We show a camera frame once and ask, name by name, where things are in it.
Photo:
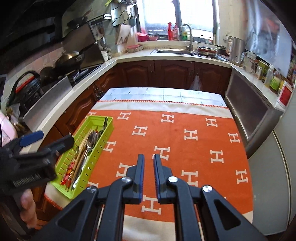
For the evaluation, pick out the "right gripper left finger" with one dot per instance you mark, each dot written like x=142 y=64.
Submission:
x=97 y=213

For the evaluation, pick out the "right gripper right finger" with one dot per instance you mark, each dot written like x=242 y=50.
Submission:
x=200 y=213

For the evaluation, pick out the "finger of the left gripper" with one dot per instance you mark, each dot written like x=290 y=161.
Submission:
x=31 y=138
x=57 y=148

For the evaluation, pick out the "kitchen faucet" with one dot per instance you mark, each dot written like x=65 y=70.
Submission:
x=186 y=35

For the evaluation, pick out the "left hand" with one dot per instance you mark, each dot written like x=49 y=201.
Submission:
x=28 y=212

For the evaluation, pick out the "light bamboo chopsticks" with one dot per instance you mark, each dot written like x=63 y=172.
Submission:
x=81 y=146

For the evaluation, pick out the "silver spoon in tray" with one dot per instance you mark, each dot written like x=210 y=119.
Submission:
x=90 y=143

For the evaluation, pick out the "green utensil tray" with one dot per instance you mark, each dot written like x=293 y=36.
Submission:
x=93 y=122

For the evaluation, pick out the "red striped chopstick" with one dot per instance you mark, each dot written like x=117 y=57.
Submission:
x=66 y=180

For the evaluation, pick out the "orange H-pattern cloth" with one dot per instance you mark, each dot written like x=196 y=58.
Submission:
x=199 y=142

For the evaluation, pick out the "black wok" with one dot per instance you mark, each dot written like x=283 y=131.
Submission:
x=73 y=60

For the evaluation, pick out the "white refrigerator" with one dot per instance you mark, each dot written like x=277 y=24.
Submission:
x=272 y=169

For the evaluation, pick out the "steel dishwasher front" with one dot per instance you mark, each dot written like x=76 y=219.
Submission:
x=254 y=115

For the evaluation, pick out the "red bottle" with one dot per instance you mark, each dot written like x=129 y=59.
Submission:
x=170 y=33

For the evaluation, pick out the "red label jar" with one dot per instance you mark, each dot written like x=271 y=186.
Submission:
x=285 y=94

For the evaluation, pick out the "steel kettle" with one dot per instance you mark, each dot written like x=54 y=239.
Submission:
x=235 y=49

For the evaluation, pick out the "black handled steel ladle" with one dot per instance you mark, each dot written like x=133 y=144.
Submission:
x=99 y=133

